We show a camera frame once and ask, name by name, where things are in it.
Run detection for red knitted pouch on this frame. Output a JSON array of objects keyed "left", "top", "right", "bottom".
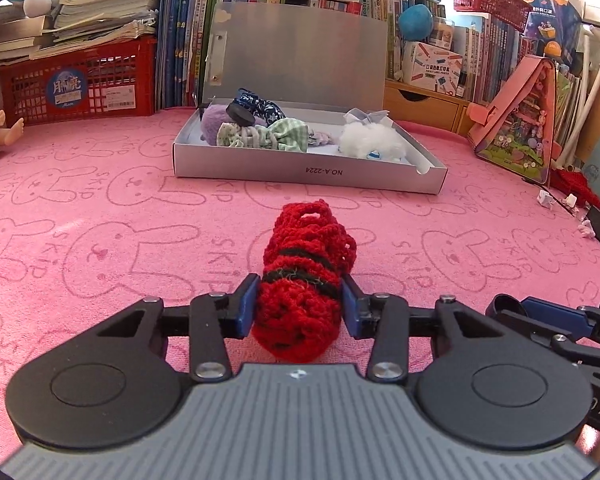
[{"left": 250, "top": 199, "right": 358, "bottom": 365}]

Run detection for small clear jar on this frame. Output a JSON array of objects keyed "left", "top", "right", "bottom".
[{"left": 430, "top": 17, "right": 456, "bottom": 51}]

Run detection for round blue plush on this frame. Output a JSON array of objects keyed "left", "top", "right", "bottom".
[{"left": 397, "top": 4, "right": 435, "bottom": 42}]

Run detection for white fluffy plush toy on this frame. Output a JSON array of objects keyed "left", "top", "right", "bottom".
[{"left": 337, "top": 121, "right": 407, "bottom": 162}]

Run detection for purple plush toy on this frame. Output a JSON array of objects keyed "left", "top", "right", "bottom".
[{"left": 200, "top": 106, "right": 271, "bottom": 147}]

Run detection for red plastic crate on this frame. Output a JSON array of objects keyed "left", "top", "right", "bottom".
[{"left": 0, "top": 37, "right": 158, "bottom": 126}]

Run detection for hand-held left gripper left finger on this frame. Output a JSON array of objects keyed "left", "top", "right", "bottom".
[{"left": 97, "top": 274, "right": 261, "bottom": 383}]

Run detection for white pipe rack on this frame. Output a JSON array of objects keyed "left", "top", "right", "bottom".
[{"left": 560, "top": 27, "right": 600, "bottom": 168}]

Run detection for large white paper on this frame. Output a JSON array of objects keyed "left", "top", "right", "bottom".
[{"left": 344, "top": 107, "right": 391, "bottom": 126}]

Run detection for pink triangular toy house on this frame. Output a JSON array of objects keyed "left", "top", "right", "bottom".
[{"left": 467, "top": 56, "right": 563, "bottom": 188}]

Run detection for row of upright books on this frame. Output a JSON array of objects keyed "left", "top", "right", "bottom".
[{"left": 157, "top": 0, "right": 523, "bottom": 111}]

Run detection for leaning thin picture books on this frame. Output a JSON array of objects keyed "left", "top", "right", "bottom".
[{"left": 552, "top": 60, "right": 583, "bottom": 161}]

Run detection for red knitted cloth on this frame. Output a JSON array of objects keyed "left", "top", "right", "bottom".
[{"left": 550, "top": 169, "right": 600, "bottom": 208}]

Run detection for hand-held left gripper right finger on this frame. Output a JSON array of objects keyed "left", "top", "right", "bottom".
[{"left": 339, "top": 274, "right": 506, "bottom": 383}]

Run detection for pink bunny-print blanket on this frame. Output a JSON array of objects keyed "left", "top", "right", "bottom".
[{"left": 0, "top": 105, "right": 600, "bottom": 466}]

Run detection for silver cardboard box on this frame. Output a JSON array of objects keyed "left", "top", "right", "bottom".
[{"left": 172, "top": 1, "right": 449, "bottom": 195}]

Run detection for wooden drawer unit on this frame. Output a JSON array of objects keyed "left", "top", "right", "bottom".
[{"left": 382, "top": 80, "right": 473, "bottom": 133}]

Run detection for green checked cloth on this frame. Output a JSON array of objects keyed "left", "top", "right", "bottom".
[{"left": 216, "top": 119, "right": 316, "bottom": 153}]

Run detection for stack of flat books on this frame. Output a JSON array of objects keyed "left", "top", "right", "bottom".
[{"left": 0, "top": 0, "right": 162, "bottom": 61}]

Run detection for blue printed carton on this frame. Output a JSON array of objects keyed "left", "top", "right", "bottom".
[{"left": 522, "top": 0, "right": 586, "bottom": 66}]

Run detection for colourful printed carton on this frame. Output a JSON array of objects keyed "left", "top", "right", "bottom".
[{"left": 401, "top": 40, "right": 465, "bottom": 98}]

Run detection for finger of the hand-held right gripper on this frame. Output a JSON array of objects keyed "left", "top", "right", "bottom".
[
  {"left": 497, "top": 310, "right": 600, "bottom": 381},
  {"left": 522, "top": 297, "right": 600, "bottom": 346}
]

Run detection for navy floral cloth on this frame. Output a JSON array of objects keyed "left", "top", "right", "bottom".
[{"left": 235, "top": 89, "right": 287, "bottom": 126}]

